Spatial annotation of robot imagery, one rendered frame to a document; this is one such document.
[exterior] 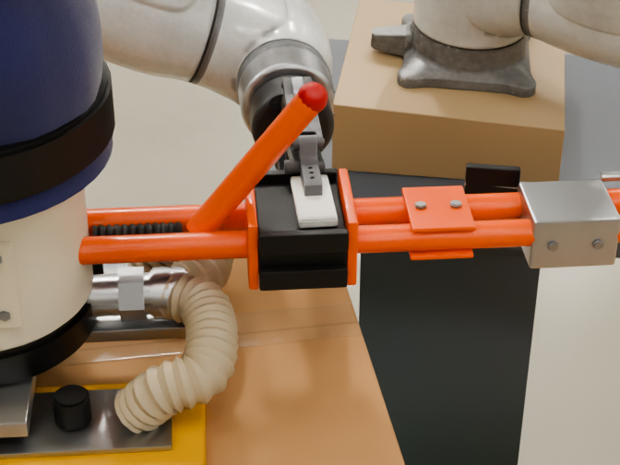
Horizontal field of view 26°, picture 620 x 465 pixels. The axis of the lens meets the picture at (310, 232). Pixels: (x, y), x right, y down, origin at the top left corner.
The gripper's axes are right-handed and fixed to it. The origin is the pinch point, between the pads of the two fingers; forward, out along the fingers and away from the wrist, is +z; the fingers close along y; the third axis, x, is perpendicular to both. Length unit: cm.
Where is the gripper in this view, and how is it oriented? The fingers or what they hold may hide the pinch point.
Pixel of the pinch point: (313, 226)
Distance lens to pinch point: 106.3
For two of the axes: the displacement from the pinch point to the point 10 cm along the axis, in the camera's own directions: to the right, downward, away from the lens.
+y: 0.0, 8.5, 5.3
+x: -9.9, 0.6, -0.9
